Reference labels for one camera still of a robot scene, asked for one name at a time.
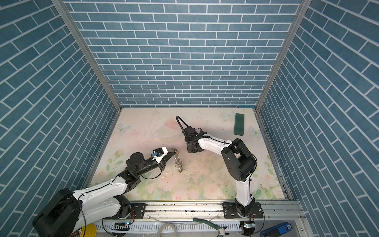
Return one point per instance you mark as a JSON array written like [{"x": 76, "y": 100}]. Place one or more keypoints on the aluminium front rail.
[{"x": 181, "y": 213}]

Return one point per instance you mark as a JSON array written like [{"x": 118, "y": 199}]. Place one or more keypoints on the metal key organizer plate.
[{"x": 178, "y": 162}]

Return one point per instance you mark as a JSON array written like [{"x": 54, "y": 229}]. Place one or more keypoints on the clear plastic tube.
[{"x": 167, "y": 229}]

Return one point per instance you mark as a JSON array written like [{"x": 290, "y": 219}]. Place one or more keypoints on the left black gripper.
[{"x": 167, "y": 156}]

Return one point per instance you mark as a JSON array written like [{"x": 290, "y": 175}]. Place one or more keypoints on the green rectangular block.
[{"x": 239, "y": 126}]

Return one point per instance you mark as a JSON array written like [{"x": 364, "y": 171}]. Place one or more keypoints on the green-handled pliers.
[{"x": 221, "y": 230}]

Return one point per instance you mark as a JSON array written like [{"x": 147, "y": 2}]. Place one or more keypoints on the blue device box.
[{"x": 277, "y": 230}]

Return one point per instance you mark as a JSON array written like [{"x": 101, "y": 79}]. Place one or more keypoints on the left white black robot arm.
[{"x": 68, "y": 211}]

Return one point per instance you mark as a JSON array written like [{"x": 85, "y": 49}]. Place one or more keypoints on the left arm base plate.
[{"x": 131, "y": 211}]

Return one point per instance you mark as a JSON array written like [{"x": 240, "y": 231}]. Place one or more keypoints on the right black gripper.
[{"x": 189, "y": 149}]

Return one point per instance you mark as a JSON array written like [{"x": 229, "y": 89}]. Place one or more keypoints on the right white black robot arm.
[{"x": 240, "y": 162}]

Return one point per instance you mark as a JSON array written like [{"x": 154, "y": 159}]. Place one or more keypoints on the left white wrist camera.
[{"x": 159, "y": 154}]

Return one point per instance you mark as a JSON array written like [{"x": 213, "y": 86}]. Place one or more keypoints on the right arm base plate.
[{"x": 234, "y": 210}]

